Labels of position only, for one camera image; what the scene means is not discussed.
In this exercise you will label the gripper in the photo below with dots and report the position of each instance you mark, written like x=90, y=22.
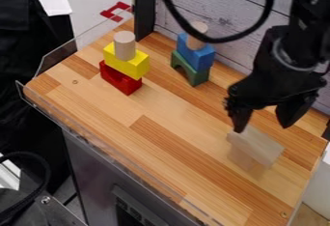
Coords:
x=275, y=85

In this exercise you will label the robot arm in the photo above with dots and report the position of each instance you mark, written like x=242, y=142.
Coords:
x=310, y=14

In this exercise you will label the pale rectangular wooden block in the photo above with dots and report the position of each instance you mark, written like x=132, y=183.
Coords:
x=258, y=146

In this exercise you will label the small wooden block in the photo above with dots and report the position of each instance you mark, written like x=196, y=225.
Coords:
x=245, y=163

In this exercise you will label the green arch block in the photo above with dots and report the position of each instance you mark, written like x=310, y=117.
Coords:
x=195, y=75

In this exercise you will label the blue block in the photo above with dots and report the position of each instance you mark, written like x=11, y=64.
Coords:
x=200, y=57

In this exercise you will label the wooden cylinder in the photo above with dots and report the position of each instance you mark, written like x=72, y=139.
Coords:
x=124, y=46
x=196, y=42

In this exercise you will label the yellow block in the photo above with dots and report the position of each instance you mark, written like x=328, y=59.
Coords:
x=134, y=65

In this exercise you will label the red block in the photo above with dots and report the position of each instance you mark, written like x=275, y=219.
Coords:
x=120, y=81

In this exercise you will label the grey metal cabinet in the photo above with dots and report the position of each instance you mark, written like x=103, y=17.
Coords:
x=98, y=184

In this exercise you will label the black post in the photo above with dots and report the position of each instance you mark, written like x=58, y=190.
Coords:
x=144, y=7

